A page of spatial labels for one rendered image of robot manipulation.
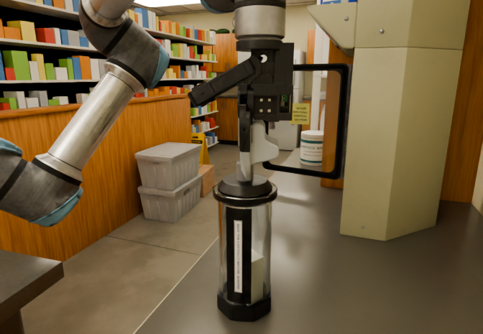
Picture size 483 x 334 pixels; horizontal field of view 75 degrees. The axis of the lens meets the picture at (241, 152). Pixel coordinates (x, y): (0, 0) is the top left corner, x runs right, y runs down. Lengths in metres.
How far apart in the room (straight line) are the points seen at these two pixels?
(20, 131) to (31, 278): 1.68
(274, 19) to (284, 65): 0.07
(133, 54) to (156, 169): 2.20
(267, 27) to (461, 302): 0.60
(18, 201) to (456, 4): 1.07
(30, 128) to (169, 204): 1.29
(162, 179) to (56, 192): 2.22
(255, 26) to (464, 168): 0.95
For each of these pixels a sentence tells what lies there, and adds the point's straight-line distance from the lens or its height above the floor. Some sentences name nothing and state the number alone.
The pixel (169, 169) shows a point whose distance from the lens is 2.92.
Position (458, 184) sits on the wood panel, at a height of 1.00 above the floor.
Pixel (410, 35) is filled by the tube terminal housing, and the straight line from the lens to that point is 0.83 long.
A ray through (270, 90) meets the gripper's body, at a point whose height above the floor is 1.33.
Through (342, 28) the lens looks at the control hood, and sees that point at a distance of 0.82.
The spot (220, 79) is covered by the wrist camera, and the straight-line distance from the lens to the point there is 0.49.
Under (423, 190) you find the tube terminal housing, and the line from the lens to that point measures 0.96.
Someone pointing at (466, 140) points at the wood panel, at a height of 1.15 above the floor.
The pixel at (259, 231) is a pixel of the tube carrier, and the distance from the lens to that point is 0.53.
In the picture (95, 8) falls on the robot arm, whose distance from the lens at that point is 0.80.
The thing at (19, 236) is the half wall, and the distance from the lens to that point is 2.54.
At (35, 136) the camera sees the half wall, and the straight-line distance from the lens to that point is 2.49.
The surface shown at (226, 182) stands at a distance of 0.52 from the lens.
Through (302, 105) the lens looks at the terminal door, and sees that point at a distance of 1.16.
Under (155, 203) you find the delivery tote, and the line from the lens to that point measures 3.12.
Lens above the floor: 1.35
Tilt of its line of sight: 14 degrees down
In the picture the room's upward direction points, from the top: straight up
